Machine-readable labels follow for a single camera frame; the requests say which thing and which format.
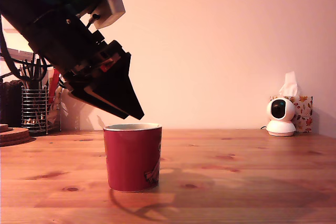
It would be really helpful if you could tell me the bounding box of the crumpled white paper packet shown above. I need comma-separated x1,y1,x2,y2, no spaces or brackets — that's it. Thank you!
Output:
47,98,69,125

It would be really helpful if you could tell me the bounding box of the leaf print tissue box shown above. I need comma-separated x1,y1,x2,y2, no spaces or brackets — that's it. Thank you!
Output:
269,95,314,133

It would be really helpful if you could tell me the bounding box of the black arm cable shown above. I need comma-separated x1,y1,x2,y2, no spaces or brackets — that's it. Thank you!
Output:
0,14,54,82

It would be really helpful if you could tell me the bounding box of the red coffee mug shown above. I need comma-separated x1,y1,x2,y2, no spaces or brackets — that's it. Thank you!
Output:
102,123,163,193

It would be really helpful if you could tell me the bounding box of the brown wooden chopstick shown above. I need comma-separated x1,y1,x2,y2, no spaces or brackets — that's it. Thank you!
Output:
15,67,28,90

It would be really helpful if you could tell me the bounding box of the red and white packet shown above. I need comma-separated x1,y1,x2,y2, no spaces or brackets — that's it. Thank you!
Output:
47,68,62,104

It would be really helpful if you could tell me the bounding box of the metal wire utensil holder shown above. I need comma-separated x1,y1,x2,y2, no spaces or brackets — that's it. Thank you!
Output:
21,87,62,134

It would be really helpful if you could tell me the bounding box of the small white round camera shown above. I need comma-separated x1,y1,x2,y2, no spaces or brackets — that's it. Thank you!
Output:
266,97,297,137

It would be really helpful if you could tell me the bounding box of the white tissue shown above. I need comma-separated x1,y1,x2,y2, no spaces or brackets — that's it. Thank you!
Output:
278,71,300,97

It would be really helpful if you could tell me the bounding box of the round cork trivet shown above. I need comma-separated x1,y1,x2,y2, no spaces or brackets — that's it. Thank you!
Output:
0,138,29,148
0,127,28,137
0,132,30,143

